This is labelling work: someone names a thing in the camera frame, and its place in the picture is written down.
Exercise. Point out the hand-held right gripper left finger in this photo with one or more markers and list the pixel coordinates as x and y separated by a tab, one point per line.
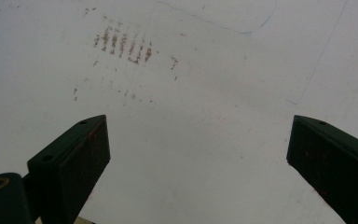
74	161

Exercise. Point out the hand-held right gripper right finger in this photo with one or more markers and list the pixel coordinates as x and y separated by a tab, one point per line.
335	161

